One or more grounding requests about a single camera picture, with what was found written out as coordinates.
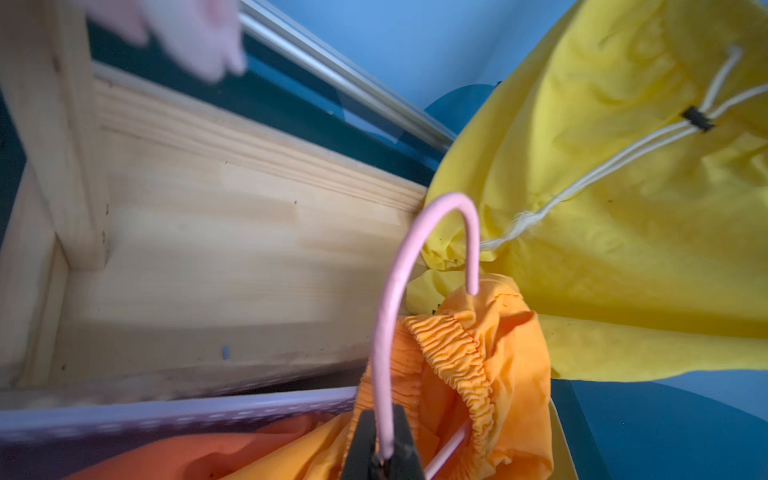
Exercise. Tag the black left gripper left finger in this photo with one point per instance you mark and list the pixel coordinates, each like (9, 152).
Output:
(361, 462)

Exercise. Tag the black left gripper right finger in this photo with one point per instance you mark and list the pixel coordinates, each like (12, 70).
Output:
(405, 463)

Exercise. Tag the light orange shorts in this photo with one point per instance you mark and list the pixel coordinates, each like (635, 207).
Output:
(480, 359)

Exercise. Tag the dark orange shorts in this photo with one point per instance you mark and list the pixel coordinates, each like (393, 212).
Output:
(308, 446)

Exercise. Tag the yellow shorts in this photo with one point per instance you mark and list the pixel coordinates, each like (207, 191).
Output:
(660, 268)

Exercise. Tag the yellow plastic tray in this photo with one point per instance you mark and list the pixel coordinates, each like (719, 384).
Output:
(563, 465)

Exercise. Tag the pink plastic basket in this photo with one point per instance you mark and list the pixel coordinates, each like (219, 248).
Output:
(68, 423)

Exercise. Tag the wooden clothes rack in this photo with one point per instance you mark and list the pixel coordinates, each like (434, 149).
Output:
(159, 247)

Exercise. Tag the pink cherry blossom tree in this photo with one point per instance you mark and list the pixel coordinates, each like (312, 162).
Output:
(204, 37)

